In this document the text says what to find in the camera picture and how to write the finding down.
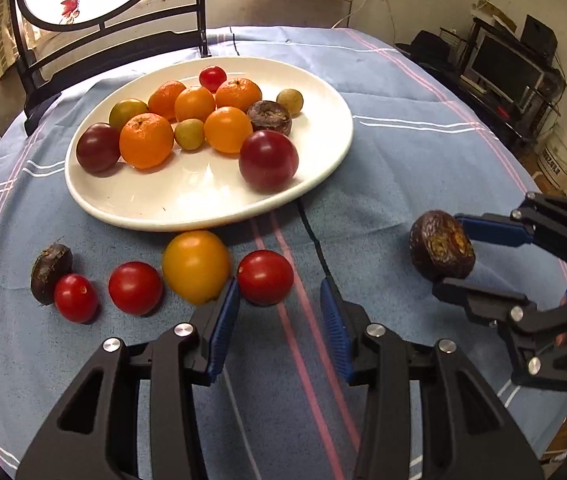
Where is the black media shelf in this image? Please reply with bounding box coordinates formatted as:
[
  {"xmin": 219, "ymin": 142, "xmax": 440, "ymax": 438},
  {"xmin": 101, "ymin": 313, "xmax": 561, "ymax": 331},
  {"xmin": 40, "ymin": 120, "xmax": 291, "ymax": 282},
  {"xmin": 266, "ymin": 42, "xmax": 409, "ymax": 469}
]
[{"xmin": 456, "ymin": 17, "xmax": 564, "ymax": 151}]

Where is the green yellow tomato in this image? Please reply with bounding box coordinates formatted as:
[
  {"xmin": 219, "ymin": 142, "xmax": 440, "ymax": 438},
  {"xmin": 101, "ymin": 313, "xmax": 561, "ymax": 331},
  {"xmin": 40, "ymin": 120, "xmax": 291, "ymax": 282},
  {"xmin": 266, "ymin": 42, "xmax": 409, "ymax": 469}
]
[{"xmin": 109, "ymin": 98, "xmax": 149, "ymax": 131}]

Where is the yellow orange tomato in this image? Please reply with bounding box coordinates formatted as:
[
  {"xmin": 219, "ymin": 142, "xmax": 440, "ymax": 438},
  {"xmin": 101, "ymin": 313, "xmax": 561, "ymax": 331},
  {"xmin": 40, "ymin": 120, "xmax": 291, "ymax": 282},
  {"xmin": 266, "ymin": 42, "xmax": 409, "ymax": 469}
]
[{"xmin": 162, "ymin": 230, "xmax": 232, "ymax": 305}]

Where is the white plastic bucket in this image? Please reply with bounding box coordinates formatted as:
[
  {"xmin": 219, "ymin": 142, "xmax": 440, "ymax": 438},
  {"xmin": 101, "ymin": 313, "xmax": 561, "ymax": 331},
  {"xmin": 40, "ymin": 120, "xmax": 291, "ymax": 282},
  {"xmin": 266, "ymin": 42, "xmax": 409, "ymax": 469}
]
[{"xmin": 536, "ymin": 125, "xmax": 567, "ymax": 191}]

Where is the white round plate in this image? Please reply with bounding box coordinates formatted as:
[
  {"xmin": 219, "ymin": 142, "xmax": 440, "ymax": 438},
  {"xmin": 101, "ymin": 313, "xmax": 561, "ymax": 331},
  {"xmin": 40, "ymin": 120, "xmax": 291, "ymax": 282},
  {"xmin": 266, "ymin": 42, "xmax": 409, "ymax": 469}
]
[{"xmin": 64, "ymin": 56, "xmax": 354, "ymax": 233}]

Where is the cardboard box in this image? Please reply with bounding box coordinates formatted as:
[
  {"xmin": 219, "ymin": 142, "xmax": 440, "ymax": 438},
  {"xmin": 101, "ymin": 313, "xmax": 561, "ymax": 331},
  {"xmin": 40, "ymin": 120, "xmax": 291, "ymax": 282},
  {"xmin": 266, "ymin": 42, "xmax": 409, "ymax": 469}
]
[{"xmin": 471, "ymin": 0, "xmax": 519, "ymax": 33}]

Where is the black cable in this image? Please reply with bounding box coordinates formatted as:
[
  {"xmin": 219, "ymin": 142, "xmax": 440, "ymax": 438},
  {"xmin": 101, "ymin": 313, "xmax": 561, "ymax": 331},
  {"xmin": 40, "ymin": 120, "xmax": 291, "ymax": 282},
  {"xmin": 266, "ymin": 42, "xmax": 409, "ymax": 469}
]
[{"xmin": 228, "ymin": 30, "xmax": 334, "ymax": 283}]

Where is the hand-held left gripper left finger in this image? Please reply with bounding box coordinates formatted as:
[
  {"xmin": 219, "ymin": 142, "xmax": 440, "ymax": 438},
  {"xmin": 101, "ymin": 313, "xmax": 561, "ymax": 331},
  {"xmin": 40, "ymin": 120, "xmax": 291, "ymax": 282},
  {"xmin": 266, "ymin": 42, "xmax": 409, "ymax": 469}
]
[{"xmin": 16, "ymin": 276, "xmax": 242, "ymax": 480}]

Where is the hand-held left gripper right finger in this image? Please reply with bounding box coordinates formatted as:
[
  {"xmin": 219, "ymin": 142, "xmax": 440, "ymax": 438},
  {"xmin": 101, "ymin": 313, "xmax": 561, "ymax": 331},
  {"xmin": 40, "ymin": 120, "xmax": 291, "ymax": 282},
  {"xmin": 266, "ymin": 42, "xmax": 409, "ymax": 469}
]
[{"xmin": 319, "ymin": 279, "xmax": 547, "ymax": 480}]

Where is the small red cherry tomato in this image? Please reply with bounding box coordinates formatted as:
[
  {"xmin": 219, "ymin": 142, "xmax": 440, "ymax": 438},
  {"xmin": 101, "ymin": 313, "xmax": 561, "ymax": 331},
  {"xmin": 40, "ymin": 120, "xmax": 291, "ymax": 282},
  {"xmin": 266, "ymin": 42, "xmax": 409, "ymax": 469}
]
[{"xmin": 199, "ymin": 65, "xmax": 228, "ymax": 91}]

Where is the orange tangerine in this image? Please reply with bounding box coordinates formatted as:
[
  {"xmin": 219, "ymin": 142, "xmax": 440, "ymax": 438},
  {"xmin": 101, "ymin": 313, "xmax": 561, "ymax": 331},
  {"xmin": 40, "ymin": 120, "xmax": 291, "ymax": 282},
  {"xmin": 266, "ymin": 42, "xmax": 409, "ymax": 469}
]
[
  {"xmin": 119, "ymin": 113, "xmax": 175, "ymax": 170},
  {"xmin": 148, "ymin": 80, "xmax": 187, "ymax": 121},
  {"xmin": 215, "ymin": 78, "xmax": 263, "ymax": 113}
]

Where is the black speaker box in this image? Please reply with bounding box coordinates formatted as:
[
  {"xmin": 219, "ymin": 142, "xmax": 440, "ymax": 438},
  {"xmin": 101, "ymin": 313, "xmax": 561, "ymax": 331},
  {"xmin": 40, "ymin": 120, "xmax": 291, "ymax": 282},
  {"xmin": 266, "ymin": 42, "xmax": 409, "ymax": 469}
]
[{"xmin": 521, "ymin": 14, "xmax": 559, "ymax": 58}]

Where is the white cable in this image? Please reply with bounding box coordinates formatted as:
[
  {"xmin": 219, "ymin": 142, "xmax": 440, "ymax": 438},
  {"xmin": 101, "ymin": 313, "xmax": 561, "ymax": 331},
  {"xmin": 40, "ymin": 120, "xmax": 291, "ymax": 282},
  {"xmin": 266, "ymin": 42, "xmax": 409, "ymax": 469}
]
[{"xmin": 331, "ymin": 0, "xmax": 371, "ymax": 28}]

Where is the dark brown water chestnut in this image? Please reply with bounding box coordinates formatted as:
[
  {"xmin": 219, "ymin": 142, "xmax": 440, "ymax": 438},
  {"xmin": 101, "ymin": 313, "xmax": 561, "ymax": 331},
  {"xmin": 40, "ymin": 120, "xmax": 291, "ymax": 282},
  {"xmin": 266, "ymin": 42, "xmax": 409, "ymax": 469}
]
[
  {"xmin": 31, "ymin": 243, "xmax": 73, "ymax": 306},
  {"xmin": 409, "ymin": 210, "xmax": 477, "ymax": 281},
  {"xmin": 246, "ymin": 100, "xmax": 293, "ymax": 137}
]

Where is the blue striped tablecloth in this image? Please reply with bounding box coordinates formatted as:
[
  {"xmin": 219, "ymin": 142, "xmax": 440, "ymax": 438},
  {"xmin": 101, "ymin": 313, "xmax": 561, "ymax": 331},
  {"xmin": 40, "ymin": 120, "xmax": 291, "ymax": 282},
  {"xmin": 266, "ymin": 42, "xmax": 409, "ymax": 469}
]
[{"xmin": 0, "ymin": 25, "xmax": 567, "ymax": 480}]

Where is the black hat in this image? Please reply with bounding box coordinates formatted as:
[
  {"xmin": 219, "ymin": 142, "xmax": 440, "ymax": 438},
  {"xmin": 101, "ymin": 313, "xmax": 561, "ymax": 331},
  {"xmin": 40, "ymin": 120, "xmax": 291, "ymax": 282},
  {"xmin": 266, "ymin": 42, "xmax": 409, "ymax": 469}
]
[{"xmin": 396, "ymin": 30, "xmax": 451, "ymax": 61}]

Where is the computer monitor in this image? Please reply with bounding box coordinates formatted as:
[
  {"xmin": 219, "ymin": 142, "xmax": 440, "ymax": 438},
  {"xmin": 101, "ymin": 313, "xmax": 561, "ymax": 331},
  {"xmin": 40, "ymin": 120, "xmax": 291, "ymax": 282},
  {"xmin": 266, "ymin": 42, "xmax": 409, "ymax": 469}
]
[{"xmin": 463, "ymin": 32, "xmax": 547, "ymax": 106}]

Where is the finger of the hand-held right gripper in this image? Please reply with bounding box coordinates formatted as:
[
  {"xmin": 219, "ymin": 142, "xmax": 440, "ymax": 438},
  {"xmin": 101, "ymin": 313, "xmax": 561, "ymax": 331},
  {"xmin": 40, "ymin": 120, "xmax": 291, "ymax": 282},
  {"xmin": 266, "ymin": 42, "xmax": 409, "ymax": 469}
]
[
  {"xmin": 456, "ymin": 192, "xmax": 567, "ymax": 281},
  {"xmin": 433, "ymin": 277, "xmax": 567, "ymax": 391}
]

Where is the small yellow green fruit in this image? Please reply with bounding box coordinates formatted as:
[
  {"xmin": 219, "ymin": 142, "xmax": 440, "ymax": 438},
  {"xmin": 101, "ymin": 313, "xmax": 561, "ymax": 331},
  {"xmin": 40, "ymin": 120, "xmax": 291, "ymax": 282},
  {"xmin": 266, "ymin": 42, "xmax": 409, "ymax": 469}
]
[
  {"xmin": 174, "ymin": 118, "xmax": 207, "ymax": 152},
  {"xmin": 276, "ymin": 88, "xmax": 305, "ymax": 117}
]

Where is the bird painting table screen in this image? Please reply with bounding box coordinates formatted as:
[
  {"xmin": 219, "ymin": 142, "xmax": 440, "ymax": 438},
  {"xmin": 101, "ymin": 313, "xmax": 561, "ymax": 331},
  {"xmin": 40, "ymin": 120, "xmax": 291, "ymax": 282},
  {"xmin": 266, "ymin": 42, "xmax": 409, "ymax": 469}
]
[{"xmin": 8, "ymin": 0, "xmax": 212, "ymax": 136}]

